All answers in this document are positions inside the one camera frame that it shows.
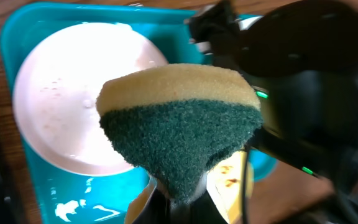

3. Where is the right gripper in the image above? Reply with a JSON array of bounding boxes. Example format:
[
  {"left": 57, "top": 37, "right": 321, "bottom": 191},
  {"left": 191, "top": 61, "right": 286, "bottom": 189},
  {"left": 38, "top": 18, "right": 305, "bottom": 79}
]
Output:
[{"left": 185, "top": 0, "right": 241, "bottom": 65}]

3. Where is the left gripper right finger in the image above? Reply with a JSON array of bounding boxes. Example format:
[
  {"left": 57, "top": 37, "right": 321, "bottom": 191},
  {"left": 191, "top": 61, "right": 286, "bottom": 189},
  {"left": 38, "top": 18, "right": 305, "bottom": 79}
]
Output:
[{"left": 190, "top": 191, "right": 227, "bottom": 224}]

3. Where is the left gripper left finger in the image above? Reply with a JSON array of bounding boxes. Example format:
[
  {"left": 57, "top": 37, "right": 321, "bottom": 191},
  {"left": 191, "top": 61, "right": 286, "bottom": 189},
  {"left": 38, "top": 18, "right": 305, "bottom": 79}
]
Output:
[{"left": 132, "top": 188, "right": 170, "bottom": 224}]

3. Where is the yellow-green plate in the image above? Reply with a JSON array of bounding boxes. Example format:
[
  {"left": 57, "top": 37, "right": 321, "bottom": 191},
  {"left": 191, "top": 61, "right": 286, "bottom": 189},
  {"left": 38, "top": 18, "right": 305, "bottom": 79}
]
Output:
[{"left": 124, "top": 151, "right": 247, "bottom": 224}]

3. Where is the green yellow sponge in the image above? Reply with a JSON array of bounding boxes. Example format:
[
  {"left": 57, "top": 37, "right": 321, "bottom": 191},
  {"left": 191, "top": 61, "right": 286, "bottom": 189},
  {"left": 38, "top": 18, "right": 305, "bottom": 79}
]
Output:
[{"left": 96, "top": 63, "right": 263, "bottom": 202}]

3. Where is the white plate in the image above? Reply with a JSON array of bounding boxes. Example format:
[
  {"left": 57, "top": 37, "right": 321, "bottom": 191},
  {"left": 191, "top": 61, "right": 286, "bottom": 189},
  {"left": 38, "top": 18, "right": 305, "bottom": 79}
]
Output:
[{"left": 12, "top": 22, "right": 167, "bottom": 176}]

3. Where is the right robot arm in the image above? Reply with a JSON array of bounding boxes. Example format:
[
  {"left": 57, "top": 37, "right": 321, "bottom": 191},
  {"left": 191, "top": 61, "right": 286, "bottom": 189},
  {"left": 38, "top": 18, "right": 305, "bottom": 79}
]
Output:
[{"left": 185, "top": 0, "right": 358, "bottom": 223}]

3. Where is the teal plastic tray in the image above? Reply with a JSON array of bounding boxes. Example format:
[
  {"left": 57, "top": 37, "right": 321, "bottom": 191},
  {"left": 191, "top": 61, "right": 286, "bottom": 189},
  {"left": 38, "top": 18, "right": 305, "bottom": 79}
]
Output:
[{"left": 0, "top": 1, "right": 279, "bottom": 224}]

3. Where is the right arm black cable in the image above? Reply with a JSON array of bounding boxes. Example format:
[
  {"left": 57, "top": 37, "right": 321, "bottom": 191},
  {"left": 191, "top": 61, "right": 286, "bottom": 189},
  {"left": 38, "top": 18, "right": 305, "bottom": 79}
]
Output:
[{"left": 240, "top": 146, "right": 251, "bottom": 224}]

